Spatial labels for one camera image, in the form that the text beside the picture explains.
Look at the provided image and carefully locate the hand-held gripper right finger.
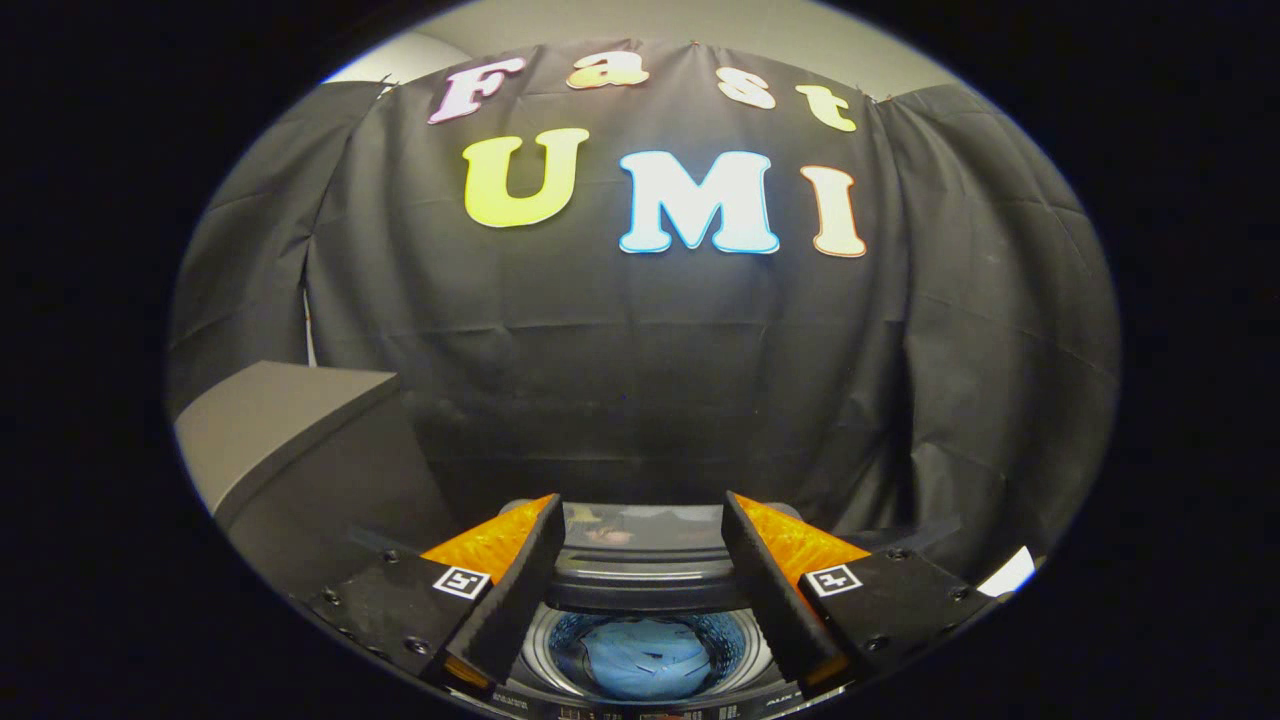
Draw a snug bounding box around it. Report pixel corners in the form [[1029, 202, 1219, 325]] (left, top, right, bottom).
[[721, 491, 1001, 693]]

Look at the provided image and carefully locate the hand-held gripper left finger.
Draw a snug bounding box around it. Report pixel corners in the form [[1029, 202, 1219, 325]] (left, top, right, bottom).
[[305, 493, 567, 696]]

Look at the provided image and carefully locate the light blue polo shirt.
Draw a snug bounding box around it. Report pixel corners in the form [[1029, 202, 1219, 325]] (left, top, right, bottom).
[[576, 617, 715, 702]]

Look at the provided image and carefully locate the grey washing machine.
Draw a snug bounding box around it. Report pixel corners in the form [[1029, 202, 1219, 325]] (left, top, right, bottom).
[[478, 498, 853, 720]]

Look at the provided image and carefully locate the white flat surface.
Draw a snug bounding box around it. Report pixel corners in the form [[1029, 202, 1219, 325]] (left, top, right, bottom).
[[977, 544, 1037, 599]]

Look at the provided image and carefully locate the black backdrop cloth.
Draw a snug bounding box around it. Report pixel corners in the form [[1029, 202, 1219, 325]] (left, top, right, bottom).
[[166, 40, 1123, 586]]

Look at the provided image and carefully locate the dark-topped grey cabinet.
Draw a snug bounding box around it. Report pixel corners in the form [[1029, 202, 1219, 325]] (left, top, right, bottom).
[[174, 361, 463, 603]]

